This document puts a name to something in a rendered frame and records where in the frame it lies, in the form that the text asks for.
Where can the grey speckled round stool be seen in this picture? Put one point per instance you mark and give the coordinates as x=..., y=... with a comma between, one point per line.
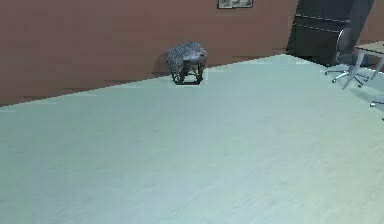
x=186, y=55

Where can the dark brown tall cabinet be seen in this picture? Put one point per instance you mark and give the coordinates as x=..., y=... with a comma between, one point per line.
x=316, y=31

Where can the grey swivel office chair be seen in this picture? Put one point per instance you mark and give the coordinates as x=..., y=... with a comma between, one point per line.
x=346, y=58

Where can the grey chair wheeled base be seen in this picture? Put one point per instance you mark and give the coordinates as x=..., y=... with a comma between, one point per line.
x=377, y=103

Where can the pale table with white legs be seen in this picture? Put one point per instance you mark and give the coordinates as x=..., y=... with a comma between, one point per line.
x=372, y=48

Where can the framed wall picture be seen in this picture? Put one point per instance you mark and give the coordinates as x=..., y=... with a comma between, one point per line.
x=235, y=3

